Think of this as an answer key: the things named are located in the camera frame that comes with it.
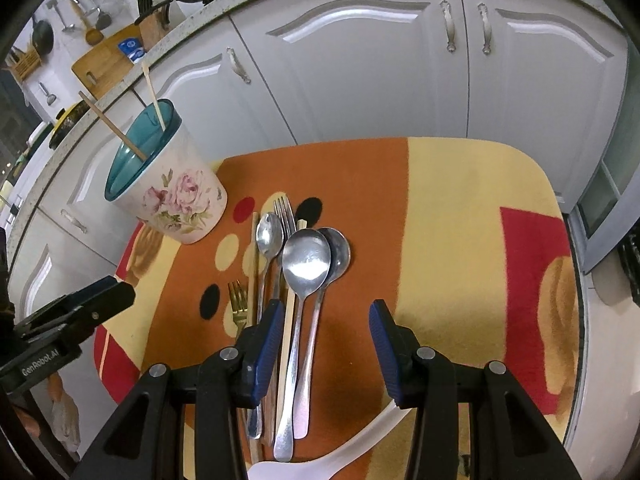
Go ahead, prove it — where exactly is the wooden cutting board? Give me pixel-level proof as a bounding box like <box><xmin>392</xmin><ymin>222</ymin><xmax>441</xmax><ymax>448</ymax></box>
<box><xmin>71</xmin><ymin>24</ymin><xmax>151</xmax><ymax>101</ymax></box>

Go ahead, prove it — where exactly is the silver fork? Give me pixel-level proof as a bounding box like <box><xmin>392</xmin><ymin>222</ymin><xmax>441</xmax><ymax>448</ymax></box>
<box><xmin>265</xmin><ymin>195</ymin><xmax>296</xmax><ymax>448</ymax></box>

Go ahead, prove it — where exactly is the large steel spoon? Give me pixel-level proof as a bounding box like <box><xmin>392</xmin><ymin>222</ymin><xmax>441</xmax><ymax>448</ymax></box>
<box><xmin>273</xmin><ymin>228</ymin><xmax>332</xmax><ymax>462</ymax></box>

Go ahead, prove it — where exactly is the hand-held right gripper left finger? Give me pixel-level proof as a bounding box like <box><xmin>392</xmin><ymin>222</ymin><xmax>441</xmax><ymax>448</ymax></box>
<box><xmin>72</xmin><ymin>299</ymin><xmax>286</xmax><ymax>480</ymax></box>

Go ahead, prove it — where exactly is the pale wooden chopstick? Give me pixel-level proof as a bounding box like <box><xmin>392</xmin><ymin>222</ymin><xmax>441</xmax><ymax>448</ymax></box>
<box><xmin>276</xmin><ymin>218</ymin><xmax>307</xmax><ymax>411</ymax></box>
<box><xmin>141</xmin><ymin>64</ymin><xmax>167</xmax><ymax>131</ymax></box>

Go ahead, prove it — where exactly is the wooden knife block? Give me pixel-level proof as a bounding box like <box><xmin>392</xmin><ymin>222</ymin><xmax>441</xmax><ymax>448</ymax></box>
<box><xmin>134</xmin><ymin>0</ymin><xmax>173</xmax><ymax>50</ymax></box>

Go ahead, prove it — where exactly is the white container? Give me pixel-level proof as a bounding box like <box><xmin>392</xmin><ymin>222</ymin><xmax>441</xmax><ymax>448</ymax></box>
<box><xmin>27</xmin><ymin>122</ymin><xmax>53</xmax><ymax>148</ymax></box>

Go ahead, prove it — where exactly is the wooden chopstick rack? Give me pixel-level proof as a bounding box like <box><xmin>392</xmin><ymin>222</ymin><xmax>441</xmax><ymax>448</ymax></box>
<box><xmin>5</xmin><ymin>47</ymin><xmax>41</xmax><ymax>83</ymax></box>

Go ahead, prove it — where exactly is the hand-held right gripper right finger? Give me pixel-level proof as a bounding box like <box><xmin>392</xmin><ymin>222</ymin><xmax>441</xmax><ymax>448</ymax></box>
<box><xmin>369</xmin><ymin>299</ymin><xmax>583</xmax><ymax>480</ymax></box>

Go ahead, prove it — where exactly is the white cabinet door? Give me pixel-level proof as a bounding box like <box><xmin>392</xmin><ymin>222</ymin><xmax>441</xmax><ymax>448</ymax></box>
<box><xmin>35</xmin><ymin>92</ymin><xmax>151</xmax><ymax>266</ymax></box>
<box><xmin>7</xmin><ymin>207</ymin><xmax>123</xmax><ymax>321</ymax></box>
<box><xmin>227</xmin><ymin>0</ymin><xmax>472</xmax><ymax>148</ymax></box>
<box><xmin>132</xmin><ymin>12</ymin><xmax>297</xmax><ymax>173</ymax></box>
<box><xmin>456</xmin><ymin>0</ymin><xmax>632</xmax><ymax>201</ymax></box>

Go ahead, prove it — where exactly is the steel ladle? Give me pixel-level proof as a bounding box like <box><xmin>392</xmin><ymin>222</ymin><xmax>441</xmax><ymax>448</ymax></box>
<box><xmin>50</xmin><ymin>2</ymin><xmax>77</xmax><ymax>35</ymax></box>

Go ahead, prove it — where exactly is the small steel spoon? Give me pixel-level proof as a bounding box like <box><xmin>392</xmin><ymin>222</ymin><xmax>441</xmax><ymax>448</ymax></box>
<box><xmin>246</xmin><ymin>212</ymin><xmax>285</xmax><ymax>438</ymax></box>

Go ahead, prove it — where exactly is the white plastic spoon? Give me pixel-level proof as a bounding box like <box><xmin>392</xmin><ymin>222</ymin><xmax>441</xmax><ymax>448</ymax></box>
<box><xmin>247</xmin><ymin>400</ymin><xmax>401</xmax><ymax>480</ymax></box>

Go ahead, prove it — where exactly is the small black frying pan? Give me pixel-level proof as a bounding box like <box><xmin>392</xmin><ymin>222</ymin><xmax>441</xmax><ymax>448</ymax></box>
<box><xmin>31</xmin><ymin>16</ymin><xmax>55</xmax><ymax>56</ymax></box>

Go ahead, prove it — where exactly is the black pot with yellow lid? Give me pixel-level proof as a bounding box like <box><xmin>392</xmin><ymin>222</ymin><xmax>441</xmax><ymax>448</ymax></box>
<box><xmin>49</xmin><ymin>102</ymin><xmax>87</xmax><ymax>149</ymax></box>

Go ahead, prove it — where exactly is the person's left hand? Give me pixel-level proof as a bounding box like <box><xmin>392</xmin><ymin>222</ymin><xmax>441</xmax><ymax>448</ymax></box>
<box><xmin>49</xmin><ymin>376</ymin><xmax>82</xmax><ymax>455</ymax></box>

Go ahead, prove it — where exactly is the floral utensil holder teal rim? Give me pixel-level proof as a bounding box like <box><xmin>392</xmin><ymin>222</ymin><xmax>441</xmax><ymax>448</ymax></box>
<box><xmin>103</xmin><ymin>99</ymin><xmax>229</xmax><ymax>246</ymax></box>

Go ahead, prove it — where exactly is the blue white packet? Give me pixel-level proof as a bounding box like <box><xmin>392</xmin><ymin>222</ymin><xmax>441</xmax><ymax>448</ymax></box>
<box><xmin>119</xmin><ymin>37</ymin><xmax>146</xmax><ymax>63</ymax></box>

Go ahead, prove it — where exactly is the wooden cooking spoon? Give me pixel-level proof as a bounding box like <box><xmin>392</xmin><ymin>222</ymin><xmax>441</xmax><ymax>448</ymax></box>
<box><xmin>68</xmin><ymin>0</ymin><xmax>105</xmax><ymax>45</ymax></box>

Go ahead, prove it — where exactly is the small gold fork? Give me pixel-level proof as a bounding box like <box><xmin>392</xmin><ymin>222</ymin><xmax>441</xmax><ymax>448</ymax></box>
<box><xmin>227</xmin><ymin>280</ymin><xmax>251</xmax><ymax>333</ymax></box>

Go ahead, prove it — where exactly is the grey framed glass door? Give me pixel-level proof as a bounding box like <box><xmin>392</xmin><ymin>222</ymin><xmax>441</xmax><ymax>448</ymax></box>
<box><xmin>575</xmin><ymin>145</ymin><xmax>640</xmax><ymax>273</ymax></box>

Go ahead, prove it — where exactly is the metal cabinet handle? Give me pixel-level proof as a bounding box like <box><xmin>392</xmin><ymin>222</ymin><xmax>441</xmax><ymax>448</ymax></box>
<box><xmin>477</xmin><ymin>3</ymin><xmax>493</xmax><ymax>56</ymax></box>
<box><xmin>226</xmin><ymin>47</ymin><xmax>252</xmax><ymax>84</ymax></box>
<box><xmin>440</xmin><ymin>2</ymin><xmax>457</xmax><ymax>53</ymax></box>
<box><xmin>60</xmin><ymin>208</ymin><xmax>88</xmax><ymax>234</ymax></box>

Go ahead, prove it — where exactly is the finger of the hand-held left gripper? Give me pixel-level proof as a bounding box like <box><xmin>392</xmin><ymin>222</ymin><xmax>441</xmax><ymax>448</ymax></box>
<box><xmin>15</xmin><ymin>276</ymin><xmax>136</xmax><ymax>341</ymax></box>

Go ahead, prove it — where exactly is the orange yellow red patterned mat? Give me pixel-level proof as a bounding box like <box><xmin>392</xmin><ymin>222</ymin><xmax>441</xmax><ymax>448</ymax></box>
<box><xmin>94</xmin><ymin>137</ymin><xmax>581</xmax><ymax>480</ymax></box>

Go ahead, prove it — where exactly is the dark window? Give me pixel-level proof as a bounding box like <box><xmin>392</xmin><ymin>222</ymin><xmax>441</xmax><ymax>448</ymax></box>
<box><xmin>0</xmin><ymin>67</ymin><xmax>36</xmax><ymax>176</ymax></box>

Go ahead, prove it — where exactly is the mesh strainer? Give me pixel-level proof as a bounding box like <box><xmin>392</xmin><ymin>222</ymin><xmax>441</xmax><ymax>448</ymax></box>
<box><xmin>82</xmin><ymin>0</ymin><xmax>125</xmax><ymax>18</ymax></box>

